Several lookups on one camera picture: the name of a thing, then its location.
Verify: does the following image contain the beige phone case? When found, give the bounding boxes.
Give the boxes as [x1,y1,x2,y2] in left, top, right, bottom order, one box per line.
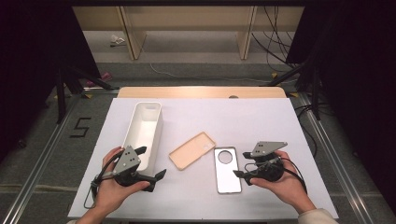
[168,131,217,172]

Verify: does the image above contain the clear phone case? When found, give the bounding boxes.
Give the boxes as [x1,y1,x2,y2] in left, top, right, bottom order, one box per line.
[213,147,243,195]

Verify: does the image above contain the wooden shelf unit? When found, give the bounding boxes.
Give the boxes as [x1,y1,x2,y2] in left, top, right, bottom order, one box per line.
[73,6,305,61]

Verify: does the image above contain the white scrap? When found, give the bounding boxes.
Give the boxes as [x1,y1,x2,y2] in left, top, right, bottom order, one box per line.
[109,34,126,48]

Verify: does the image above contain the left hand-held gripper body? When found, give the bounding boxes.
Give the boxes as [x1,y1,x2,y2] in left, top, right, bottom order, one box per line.
[112,145,157,193]

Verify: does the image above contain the black curtain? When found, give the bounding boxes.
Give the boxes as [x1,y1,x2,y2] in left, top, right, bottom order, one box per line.
[0,0,101,157]
[285,0,396,216]

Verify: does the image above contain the pink object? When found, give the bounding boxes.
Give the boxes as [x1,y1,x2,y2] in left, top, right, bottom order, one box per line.
[85,71,113,89]

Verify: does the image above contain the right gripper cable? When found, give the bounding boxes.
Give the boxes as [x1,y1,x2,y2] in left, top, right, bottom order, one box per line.
[279,157,309,194]

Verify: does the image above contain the metal floor rail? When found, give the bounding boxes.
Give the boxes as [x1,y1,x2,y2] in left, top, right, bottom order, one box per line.
[295,92,375,224]
[0,92,87,224]

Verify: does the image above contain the black metal stand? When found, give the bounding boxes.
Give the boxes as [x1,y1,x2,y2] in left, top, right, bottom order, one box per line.
[55,64,120,125]
[266,61,322,121]

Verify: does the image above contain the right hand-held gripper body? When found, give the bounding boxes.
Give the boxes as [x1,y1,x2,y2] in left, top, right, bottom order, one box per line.
[244,141,289,187]

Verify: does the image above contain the bundle of black cables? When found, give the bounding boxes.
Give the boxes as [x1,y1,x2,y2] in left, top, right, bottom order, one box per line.
[251,6,301,73]

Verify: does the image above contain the person's left hand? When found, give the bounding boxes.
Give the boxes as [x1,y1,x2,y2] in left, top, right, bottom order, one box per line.
[92,147,151,216]

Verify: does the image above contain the wooden table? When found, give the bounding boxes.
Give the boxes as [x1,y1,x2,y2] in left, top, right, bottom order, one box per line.
[117,86,288,99]

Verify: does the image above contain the person's right hand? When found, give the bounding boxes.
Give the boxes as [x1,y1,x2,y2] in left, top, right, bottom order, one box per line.
[249,149,317,216]

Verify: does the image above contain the white plastic storage box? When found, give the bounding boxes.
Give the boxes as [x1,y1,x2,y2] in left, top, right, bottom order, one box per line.
[121,101,164,176]

